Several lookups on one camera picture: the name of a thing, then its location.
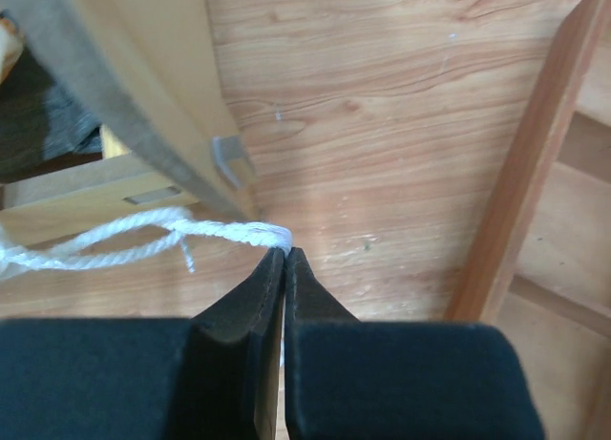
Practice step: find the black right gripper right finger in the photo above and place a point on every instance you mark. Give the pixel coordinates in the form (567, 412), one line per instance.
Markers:
(348, 379)

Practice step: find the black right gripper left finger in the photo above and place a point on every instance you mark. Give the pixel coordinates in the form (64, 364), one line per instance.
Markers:
(212, 376)

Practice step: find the wooden compartment organizer box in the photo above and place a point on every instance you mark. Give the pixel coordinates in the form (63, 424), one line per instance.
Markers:
(539, 265)

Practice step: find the wooden pet bed frame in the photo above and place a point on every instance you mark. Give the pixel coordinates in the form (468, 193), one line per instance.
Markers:
(147, 70)

